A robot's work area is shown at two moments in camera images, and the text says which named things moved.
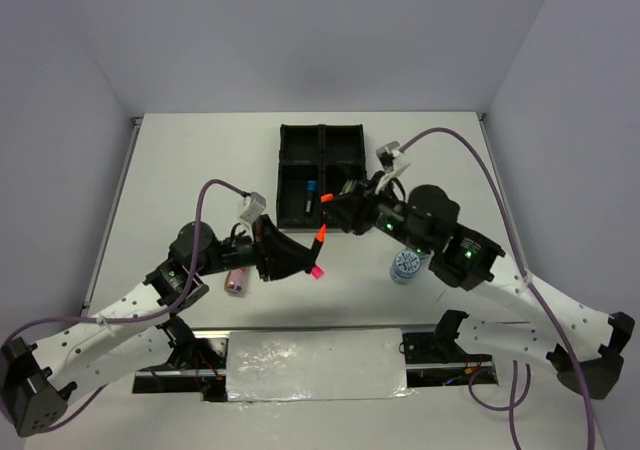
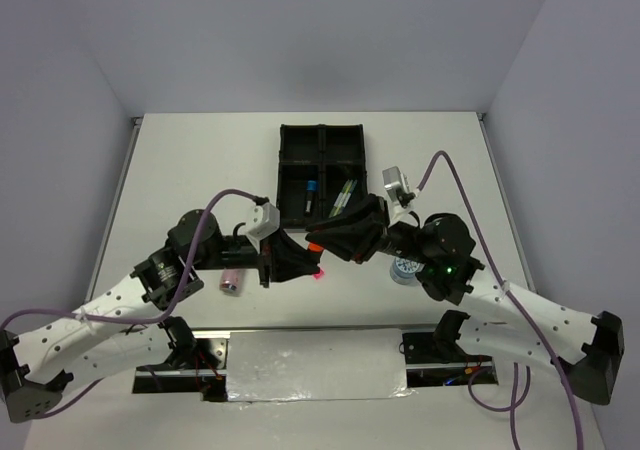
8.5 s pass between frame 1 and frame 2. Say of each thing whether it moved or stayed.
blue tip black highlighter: stayed
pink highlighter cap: stayed
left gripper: stayed
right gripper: moved
